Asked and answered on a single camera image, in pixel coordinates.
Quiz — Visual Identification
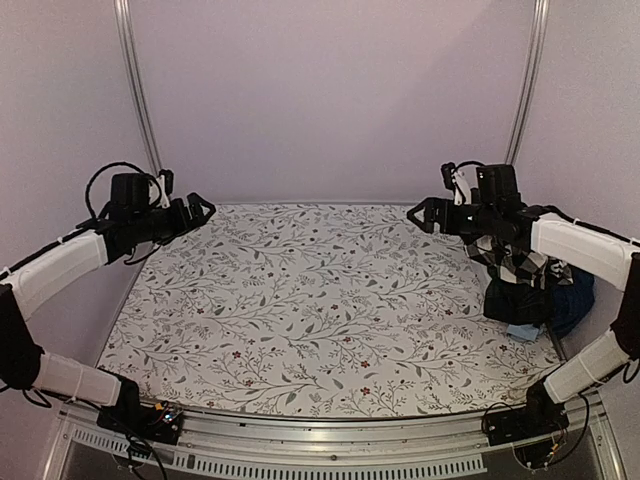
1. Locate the right aluminium frame post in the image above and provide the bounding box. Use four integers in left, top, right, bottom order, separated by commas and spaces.
505, 0, 550, 165

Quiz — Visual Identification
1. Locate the floral patterned table mat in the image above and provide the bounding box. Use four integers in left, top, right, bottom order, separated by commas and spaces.
99, 205, 560, 418

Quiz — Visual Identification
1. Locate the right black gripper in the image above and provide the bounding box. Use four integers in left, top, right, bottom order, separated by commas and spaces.
407, 197, 500, 237

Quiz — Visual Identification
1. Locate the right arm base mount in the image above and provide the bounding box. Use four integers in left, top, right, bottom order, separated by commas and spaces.
481, 403, 569, 446

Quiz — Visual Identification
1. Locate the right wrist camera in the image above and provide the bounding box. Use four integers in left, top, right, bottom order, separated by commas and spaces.
440, 160, 473, 205

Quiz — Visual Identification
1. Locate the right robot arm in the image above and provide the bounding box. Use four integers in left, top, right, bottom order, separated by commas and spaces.
407, 163, 639, 436

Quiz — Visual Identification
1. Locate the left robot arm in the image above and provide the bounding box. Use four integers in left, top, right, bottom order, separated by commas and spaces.
1, 162, 216, 434

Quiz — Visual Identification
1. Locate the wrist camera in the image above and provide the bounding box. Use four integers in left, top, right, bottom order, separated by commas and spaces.
440, 160, 473, 205
148, 169, 174, 209

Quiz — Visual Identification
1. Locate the black white checkered shirt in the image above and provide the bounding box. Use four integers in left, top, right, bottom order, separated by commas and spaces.
464, 235, 573, 290

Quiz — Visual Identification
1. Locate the light blue garment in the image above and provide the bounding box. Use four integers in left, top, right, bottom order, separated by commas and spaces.
506, 324, 544, 343

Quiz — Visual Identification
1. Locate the front aluminium rail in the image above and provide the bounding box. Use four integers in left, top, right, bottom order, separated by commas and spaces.
43, 394, 627, 479

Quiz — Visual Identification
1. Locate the left aluminium frame post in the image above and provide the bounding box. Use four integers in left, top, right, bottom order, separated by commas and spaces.
113, 0, 162, 173

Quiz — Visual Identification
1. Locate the dark green plaid garment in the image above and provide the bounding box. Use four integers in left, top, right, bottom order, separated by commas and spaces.
483, 279, 553, 326

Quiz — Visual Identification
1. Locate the aluminium frame post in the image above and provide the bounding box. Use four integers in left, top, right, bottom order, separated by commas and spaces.
113, 0, 162, 173
505, 0, 550, 165

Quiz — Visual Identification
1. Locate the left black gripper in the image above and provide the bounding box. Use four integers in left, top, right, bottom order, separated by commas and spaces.
131, 191, 216, 245

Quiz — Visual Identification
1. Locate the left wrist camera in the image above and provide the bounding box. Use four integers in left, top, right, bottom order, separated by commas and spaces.
148, 169, 174, 209

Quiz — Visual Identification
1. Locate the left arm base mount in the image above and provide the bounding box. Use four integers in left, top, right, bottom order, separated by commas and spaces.
97, 401, 184, 445

